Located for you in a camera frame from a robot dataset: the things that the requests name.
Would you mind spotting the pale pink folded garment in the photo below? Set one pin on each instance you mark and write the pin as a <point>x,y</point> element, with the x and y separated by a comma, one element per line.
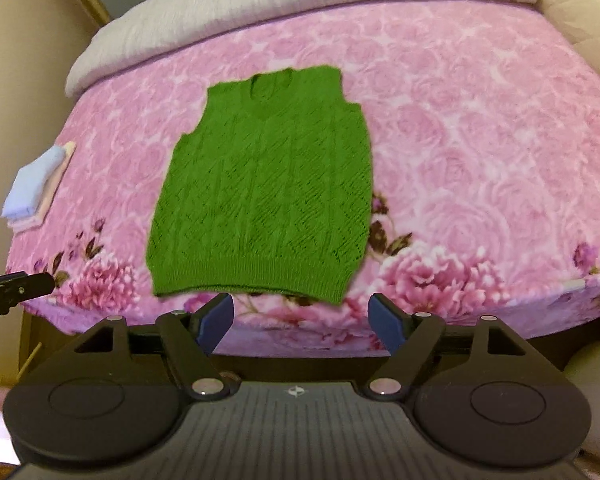
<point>49,192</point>

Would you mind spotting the green knitted vest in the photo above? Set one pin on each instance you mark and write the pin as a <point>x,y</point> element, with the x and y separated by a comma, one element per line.
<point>270,193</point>

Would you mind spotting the light blue folded garment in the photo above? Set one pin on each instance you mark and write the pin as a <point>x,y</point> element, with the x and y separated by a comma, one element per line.
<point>26,192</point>

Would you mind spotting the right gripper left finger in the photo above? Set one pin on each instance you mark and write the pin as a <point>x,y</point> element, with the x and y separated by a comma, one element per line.
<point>189,340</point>

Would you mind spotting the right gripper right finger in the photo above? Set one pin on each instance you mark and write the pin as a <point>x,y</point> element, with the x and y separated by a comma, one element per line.
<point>410,340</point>

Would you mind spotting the pink floral bed blanket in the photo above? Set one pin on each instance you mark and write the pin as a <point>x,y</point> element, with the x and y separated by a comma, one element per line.
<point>445,153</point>

